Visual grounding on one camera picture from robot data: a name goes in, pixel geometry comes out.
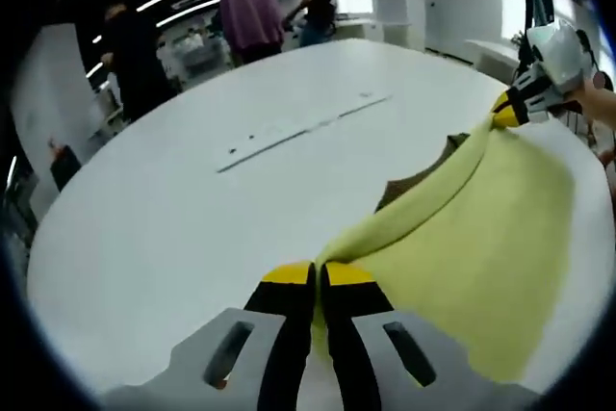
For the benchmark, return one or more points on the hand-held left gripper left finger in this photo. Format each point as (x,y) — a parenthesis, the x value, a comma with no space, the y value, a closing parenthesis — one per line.
(269,358)

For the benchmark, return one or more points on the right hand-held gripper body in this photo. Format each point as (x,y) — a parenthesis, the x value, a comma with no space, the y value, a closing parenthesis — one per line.
(560,55)

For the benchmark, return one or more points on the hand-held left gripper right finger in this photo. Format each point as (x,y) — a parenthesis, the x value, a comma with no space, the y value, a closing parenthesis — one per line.
(366,358)

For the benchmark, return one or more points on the yellow and blue garment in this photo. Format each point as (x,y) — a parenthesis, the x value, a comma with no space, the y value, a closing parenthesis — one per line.
(481,247)

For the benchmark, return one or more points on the black rig stand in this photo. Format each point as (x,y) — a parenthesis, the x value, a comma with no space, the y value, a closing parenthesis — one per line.
(528,11)

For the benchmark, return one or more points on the teal hanging cloth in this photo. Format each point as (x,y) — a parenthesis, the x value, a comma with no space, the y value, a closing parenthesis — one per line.
(544,2)

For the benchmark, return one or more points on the white counter cabinet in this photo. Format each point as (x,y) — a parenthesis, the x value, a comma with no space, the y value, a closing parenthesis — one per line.
(358,28)

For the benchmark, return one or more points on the dark object with red top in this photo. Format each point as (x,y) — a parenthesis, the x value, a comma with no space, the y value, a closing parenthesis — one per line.
(65,170)

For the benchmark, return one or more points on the white shelf rack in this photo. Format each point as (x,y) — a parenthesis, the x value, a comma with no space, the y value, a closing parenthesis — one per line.
(202,55)

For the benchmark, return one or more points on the white partition wall panel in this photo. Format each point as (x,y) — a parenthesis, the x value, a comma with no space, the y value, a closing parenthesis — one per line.
(53,93)

